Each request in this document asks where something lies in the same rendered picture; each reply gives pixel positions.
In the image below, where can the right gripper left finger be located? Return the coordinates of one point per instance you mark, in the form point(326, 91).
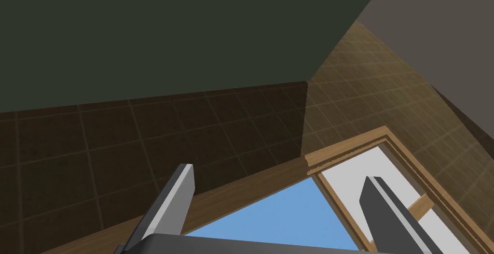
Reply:
point(173, 207)

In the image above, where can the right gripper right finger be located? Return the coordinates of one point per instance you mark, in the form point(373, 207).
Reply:
point(389, 223)

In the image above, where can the wooden framed white window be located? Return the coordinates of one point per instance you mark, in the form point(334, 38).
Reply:
point(347, 176)

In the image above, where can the blue door leaf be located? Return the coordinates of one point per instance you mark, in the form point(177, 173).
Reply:
point(285, 215)

